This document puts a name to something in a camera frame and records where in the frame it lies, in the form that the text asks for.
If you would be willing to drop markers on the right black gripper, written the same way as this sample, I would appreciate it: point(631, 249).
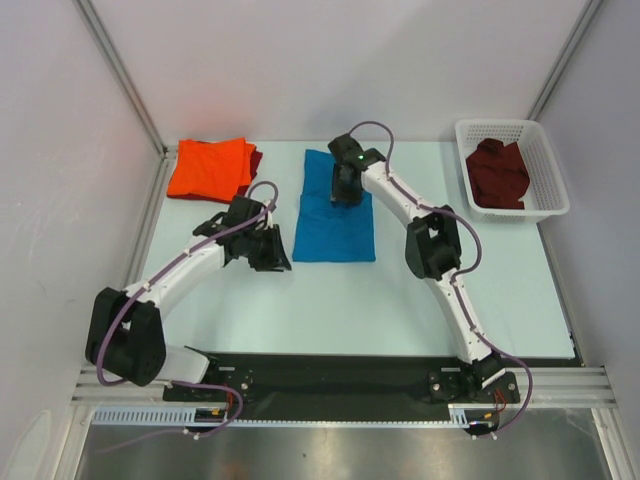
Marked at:
point(346, 195)

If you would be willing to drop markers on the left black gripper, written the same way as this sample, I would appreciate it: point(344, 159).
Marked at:
point(275, 260)

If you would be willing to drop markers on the blue t shirt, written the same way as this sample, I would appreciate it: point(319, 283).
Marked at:
point(326, 232)

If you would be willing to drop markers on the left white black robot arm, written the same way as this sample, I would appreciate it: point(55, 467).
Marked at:
point(126, 340)

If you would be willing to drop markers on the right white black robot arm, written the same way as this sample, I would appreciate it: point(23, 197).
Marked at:
point(433, 255)

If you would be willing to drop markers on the folded orange t shirt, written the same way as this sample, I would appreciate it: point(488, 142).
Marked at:
point(199, 166)

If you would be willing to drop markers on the folded dark red t shirt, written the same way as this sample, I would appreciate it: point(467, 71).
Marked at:
point(239, 173)

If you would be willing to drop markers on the crumpled dark red t shirt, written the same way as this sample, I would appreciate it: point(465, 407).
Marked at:
point(498, 176)

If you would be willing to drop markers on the white plastic basket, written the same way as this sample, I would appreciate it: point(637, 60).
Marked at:
point(546, 195)

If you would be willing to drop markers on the left aluminium frame post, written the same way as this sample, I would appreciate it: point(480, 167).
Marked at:
point(115, 63)

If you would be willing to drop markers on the aluminium frame post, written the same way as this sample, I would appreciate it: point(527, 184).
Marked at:
point(115, 63)
point(576, 38)

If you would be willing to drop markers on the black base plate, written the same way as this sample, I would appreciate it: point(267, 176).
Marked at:
point(346, 388)

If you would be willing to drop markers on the right aluminium frame post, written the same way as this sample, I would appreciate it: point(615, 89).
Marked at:
point(576, 38)

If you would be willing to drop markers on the aluminium front rail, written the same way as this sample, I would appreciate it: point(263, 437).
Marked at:
point(587, 387)

